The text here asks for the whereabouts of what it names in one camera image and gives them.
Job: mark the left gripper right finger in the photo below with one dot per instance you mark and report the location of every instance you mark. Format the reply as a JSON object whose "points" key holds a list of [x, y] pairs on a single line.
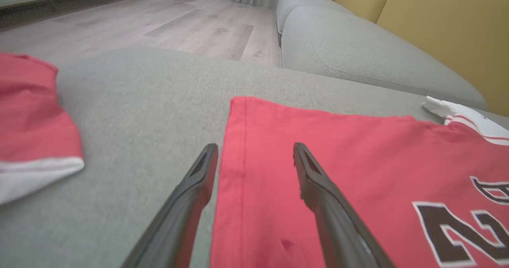
{"points": [[338, 228]]}

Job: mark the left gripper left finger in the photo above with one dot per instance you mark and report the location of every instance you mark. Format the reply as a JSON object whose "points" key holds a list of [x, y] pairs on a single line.
{"points": [[179, 220]]}

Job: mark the red jersey with number print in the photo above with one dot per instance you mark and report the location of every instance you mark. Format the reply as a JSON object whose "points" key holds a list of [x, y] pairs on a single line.
{"points": [[377, 164]]}

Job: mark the red shorts with white hem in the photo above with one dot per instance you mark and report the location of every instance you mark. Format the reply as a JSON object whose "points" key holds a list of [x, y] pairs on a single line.
{"points": [[32, 125]]}

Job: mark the large grey sofa ottoman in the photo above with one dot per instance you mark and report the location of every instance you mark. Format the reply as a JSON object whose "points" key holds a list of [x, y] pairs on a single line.
{"points": [[147, 109]]}

